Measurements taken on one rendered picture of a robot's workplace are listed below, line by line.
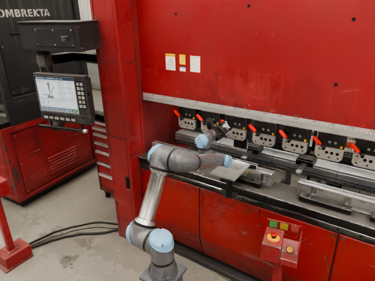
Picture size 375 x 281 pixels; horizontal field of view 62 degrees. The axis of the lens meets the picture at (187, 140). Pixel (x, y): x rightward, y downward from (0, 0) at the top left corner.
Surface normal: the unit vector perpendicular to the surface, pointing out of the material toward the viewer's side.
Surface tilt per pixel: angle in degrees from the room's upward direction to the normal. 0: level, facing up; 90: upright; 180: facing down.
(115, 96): 90
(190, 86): 90
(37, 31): 90
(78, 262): 0
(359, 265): 90
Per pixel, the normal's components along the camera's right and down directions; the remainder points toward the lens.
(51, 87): -0.33, 0.37
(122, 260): -0.01, -0.92
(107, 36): -0.55, 0.33
